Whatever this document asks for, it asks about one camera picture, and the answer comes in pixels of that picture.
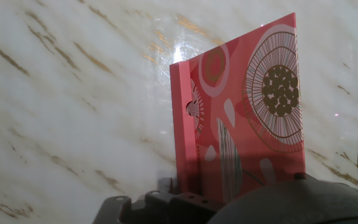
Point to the marble pattern table mat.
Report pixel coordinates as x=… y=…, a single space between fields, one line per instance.
x=73 y=109

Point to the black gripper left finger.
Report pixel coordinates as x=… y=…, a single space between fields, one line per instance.
x=112 y=210

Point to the pink patterned flat box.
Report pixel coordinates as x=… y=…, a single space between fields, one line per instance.
x=244 y=124

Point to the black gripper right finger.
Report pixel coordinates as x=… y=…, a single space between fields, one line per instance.
x=172 y=208

